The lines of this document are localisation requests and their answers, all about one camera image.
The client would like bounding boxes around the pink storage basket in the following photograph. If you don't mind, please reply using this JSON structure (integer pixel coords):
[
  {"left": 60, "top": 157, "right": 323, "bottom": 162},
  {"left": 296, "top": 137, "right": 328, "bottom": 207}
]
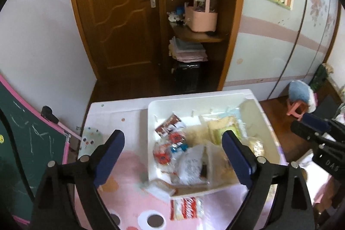
[{"left": 185, "top": 0, "right": 218, "bottom": 33}]

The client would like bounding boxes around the red white cookies pack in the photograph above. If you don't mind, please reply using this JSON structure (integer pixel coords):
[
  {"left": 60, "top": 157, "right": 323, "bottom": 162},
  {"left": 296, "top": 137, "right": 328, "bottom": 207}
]
[{"left": 170, "top": 197, "right": 204, "bottom": 221}]

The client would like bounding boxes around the black clamp knob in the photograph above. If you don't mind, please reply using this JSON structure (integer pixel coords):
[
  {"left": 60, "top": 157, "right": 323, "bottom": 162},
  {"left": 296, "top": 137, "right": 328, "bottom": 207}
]
[{"left": 41, "top": 106, "right": 60, "bottom": 124}]

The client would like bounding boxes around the pink cartoon tablecloth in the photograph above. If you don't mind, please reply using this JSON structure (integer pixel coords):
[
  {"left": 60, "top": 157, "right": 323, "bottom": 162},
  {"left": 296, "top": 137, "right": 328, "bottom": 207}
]
[{"left": 80, "top": 89, "right": 285, "bottom": 229}]

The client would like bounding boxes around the clear bag of biscuits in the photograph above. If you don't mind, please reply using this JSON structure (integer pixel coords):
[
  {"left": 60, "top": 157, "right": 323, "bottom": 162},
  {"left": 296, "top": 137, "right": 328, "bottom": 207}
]
[{"left": 206, "top": 142, "right": 238, "bottom": 187}]

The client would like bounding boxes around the brown wooden door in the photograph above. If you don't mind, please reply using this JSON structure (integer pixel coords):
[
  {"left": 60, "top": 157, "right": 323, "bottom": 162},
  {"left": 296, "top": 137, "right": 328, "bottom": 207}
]
[{"left": 71, "top": 0, "right": 163, "bottom": 81}]

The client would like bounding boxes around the white plastic storage bin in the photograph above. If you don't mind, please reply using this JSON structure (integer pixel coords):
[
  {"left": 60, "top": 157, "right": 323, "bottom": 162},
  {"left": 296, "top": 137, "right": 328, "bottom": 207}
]
[{"left": 147, "top": 89, "right": 280, "bottom": 199}]

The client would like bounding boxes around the yellow rice crisp bag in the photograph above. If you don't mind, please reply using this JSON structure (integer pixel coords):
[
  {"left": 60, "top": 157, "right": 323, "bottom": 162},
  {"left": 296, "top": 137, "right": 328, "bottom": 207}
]
[
  {"left": 247, "top": 137, "right": 265, "bottom": 157},
  {"left": 184, "top": 124, "right": 212, "bottom": 147}
]

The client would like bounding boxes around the brown chocolate wafer packet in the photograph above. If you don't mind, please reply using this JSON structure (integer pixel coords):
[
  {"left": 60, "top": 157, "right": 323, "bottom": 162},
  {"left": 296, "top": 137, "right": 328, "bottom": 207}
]
[{"left": 155, "top": 114, "right": 186, "bottom": 138}]

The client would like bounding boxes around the folded pink cloth stack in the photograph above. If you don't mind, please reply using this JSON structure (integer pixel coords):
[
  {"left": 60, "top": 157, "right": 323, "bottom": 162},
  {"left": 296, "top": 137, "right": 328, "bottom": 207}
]
[{"left": 168, "top": 37, "right": 208, "bottom": 63}]

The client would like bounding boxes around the pink blanket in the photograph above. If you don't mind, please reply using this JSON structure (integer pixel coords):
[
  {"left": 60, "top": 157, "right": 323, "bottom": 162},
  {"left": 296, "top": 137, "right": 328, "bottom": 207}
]
[{"left": 314, "top": 176, "right": 339, "bottom": 209}]

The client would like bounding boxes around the orange white snack bar wrapper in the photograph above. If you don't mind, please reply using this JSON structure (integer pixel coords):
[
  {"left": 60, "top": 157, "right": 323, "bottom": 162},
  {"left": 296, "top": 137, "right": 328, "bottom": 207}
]
[{"left": 142, "top": 179, "right": 212, "bottom": 201}]

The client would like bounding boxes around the pastel sliding wardrobe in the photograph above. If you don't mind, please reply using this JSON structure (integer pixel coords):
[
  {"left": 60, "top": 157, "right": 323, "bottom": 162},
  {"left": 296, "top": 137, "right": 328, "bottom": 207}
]
[{"left": 223, "top": 0, "right": 339, "bottom": 100}]

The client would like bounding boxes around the red jujube walnut candy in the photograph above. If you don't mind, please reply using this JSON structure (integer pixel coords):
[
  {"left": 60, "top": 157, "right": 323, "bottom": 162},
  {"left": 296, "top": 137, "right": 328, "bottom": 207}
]
[
  {"left": 153, "top": 143, "right": 171, "bottom": 166},
  {"left": 168, "top": 131, "right": 186, "bottom": 146}
]

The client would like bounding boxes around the wooden corner shelf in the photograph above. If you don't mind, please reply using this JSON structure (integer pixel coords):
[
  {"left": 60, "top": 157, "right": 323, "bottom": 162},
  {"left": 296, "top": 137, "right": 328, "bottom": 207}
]
[{"left": 160, "top": 0, "right": 243, "bottom": 93}]

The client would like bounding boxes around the small blue candy packet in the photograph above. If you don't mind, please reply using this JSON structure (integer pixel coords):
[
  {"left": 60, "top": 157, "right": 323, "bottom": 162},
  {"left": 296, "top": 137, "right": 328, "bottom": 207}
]
[{"left": 170, "top": 143, "right": 188, "bottom": 154}]

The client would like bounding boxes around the green chalkboard pink frame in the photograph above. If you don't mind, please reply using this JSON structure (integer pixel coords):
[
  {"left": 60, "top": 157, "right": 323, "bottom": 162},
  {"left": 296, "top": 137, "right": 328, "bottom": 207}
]
[{"left": 1, "top": 78, "right": 70, "bottom": 225}]

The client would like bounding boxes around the silver jujube snack bag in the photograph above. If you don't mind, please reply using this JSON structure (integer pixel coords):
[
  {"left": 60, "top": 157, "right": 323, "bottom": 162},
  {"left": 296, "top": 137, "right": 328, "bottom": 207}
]
[{"left": 176, "top": 144, "right": 207, "bottom": 186}]

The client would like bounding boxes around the pink plastic stool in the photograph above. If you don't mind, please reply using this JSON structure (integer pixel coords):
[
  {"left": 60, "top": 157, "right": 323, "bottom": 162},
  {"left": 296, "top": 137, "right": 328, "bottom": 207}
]
[{"left": 287, "top": 99, "right": 308, "bottom": 121}]

